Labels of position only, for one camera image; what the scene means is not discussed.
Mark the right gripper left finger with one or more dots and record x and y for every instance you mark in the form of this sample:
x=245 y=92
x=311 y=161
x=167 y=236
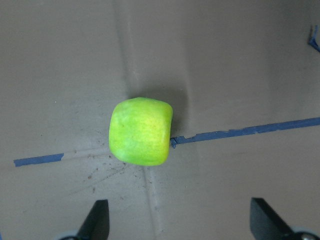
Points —
x=96 y=225

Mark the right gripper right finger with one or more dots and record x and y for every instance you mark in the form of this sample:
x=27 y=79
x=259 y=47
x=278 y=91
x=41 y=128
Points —
x=265 y=223

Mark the green apple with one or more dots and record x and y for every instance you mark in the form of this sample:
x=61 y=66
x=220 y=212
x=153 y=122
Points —
x=140 y=130

